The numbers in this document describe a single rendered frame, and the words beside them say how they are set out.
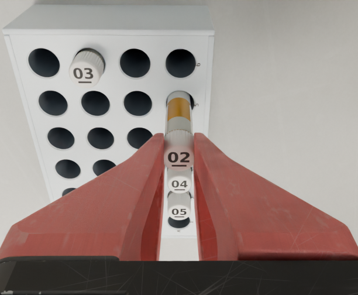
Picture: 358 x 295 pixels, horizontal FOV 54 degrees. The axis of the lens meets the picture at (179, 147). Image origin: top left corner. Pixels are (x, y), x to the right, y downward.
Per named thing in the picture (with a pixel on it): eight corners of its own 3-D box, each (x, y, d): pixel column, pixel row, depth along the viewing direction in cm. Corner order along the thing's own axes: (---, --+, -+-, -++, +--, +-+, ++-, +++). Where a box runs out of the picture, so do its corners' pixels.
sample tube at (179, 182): (189, 141, 21) (192, 194, 18) (168, 141, 21) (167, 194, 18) (189, 124, 21) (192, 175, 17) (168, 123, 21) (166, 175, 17)
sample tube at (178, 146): (192, 109, 17) (196, 172, 13) (165, 109, 17) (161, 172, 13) (192, 85, 16) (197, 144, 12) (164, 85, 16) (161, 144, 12)
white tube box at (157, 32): (198, 194, 24) (201, 239, 21) (75, 194, 24) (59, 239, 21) (208, 4, 17) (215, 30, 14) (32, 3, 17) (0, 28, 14)
